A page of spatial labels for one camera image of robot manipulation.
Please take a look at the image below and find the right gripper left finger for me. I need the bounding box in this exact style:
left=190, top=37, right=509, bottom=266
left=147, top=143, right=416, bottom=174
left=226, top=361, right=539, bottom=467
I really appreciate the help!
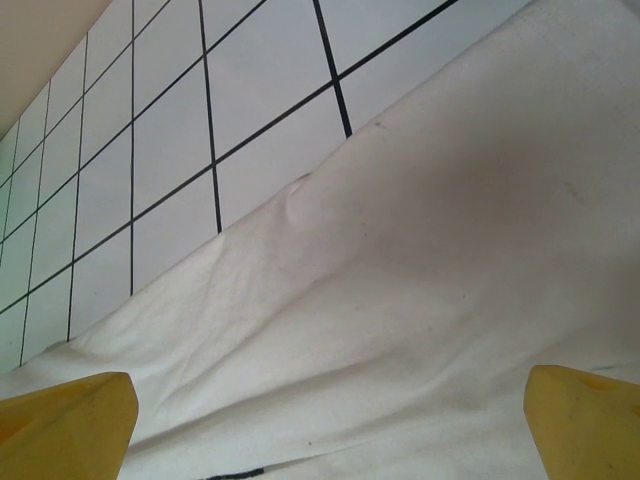
left=0, top=370, right=140, bottom=480

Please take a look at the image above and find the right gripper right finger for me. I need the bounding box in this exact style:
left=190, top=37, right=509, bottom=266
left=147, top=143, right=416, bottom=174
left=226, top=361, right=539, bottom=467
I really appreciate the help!
left=524, top=363, right=640, bottom=480

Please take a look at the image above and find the white t-shirt with robot print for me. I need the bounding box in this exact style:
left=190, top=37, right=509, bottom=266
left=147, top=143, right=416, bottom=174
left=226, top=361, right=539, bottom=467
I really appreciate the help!
left=0, top=0, right=640, bottom=480

